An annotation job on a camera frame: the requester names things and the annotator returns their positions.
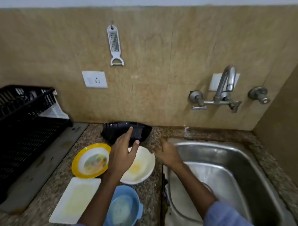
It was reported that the white rectangular plate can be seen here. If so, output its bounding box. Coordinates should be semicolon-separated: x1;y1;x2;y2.
48;177;102;225

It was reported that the person's left hand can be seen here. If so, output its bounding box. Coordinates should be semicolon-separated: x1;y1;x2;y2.
107;126;140;179

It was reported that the black ribbed plastic tray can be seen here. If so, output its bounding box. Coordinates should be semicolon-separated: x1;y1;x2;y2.
100;121;153;147

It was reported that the person's left forearm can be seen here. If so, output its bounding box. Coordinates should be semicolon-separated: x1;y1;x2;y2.
78;173;123;226

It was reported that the blue cup with handles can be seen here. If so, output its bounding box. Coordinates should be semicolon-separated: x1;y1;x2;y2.
103;185;144;226

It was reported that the dark scouring pad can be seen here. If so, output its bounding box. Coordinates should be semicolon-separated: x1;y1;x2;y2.
129;127;144;141

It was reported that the white switch plate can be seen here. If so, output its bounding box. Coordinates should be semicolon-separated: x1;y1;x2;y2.
208;73;240;92

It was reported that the steel sink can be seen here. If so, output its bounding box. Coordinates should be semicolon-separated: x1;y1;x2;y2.
162;138;298;226

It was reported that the white plastic bag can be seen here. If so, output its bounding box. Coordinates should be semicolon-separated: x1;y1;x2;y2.
38;89;70;120

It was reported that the person's right hand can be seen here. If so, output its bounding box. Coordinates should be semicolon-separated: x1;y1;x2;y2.
152;138;184;169

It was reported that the white wall socket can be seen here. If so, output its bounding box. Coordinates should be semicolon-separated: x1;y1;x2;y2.
81;70;108;89

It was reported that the black plastic dish rack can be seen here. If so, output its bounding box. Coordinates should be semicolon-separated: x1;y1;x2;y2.
0;85;73;205

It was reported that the white bowl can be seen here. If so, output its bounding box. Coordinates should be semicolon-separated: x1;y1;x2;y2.
120;146;156;186

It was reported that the person's right forearm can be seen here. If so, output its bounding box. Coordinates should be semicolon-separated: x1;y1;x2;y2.
169;162;219;219

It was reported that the metal wall valve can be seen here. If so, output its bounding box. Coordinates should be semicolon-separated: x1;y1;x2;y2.
247;86;271;105

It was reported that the yellow rimmed picture bowl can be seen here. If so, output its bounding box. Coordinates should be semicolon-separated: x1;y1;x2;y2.
71;143;112;179

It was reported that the white grater peeler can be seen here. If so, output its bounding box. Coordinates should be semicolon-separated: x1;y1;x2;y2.
107;25;125;67

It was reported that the grey flat tray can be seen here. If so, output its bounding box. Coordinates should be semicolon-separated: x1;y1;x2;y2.
0;123;90;215

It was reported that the metal wall faucet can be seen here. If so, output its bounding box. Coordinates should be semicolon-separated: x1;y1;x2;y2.
188;65;242;114

